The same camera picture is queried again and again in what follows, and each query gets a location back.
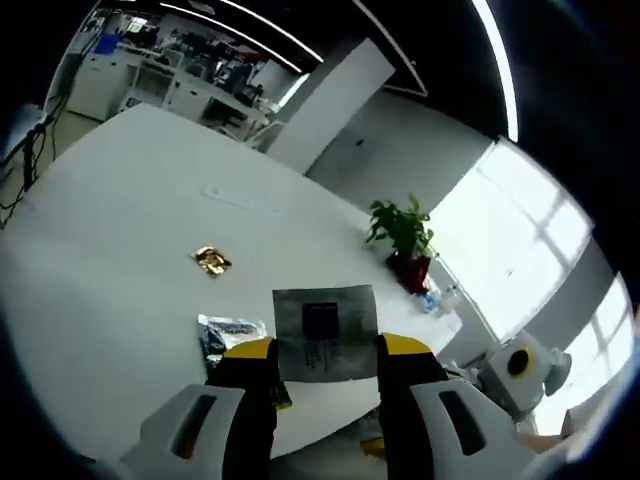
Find white office chair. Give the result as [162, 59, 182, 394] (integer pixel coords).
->
[249, 117, 285, 152]

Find gold skincare sachet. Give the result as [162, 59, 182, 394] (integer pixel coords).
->
[189, 243, 234, 279]

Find white side desk black legs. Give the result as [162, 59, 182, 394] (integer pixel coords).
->
[0, 102, 54, 166]

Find person's right hand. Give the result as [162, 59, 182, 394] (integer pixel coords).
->
[512, 431, 569, 454]

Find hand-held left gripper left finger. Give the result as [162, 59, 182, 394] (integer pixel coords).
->
[119, 337, 279, 480]

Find row of white office desks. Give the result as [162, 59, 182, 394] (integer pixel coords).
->
[64, 9, 301, 151]

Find silver green skincare pouch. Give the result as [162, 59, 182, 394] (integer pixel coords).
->
[196, 312, 294, 412]

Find table cable hatch cover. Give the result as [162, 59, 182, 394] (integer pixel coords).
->
[202, 183, 269, 207]

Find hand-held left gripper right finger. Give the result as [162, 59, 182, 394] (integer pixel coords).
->
[377, 333, 544, 480]

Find large bright window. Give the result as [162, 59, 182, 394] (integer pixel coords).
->
[428, 139, 599, 346]

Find small clear spray bottle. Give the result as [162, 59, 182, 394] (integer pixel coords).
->
[443, 282, 464, 314]

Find potted green plant red wrap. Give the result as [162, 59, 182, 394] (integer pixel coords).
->
[366, 193, 437, 295]

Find linear ceiling lights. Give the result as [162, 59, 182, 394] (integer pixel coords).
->
[159, 0, 519, 144]

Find blue white tissue packet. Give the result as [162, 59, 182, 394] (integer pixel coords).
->
[417, 292, 445, 315]

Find person's white shirt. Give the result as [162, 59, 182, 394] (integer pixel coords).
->
[562, 389, 636, 451]

